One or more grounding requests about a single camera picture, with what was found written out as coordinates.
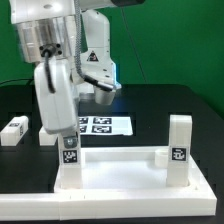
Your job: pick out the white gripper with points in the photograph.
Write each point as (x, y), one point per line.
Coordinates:
(57, 110)

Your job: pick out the white desk top tray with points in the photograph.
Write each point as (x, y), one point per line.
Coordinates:
(118, 170)

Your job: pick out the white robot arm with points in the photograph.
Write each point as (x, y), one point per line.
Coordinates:
(69, 42)

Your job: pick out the fiducial marker sheet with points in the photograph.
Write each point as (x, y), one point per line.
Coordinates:
(96, 125)

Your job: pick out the white L-shaped corner guide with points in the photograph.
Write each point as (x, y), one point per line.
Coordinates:
(71, 205)

